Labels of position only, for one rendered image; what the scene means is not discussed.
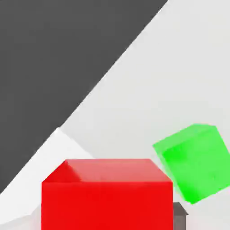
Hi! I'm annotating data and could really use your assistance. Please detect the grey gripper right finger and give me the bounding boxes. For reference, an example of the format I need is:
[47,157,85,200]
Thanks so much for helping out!
[172,202,230,230]

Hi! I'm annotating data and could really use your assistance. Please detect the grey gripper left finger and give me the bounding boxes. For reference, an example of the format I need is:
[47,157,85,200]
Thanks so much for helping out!
[0,204,42,230]

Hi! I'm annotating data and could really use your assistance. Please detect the small red cube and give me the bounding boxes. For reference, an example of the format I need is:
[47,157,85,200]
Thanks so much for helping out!
[41,158,174,230]

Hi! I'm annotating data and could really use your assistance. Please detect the small green cube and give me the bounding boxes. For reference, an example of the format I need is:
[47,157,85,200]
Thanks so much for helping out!
[152,123,230,205]

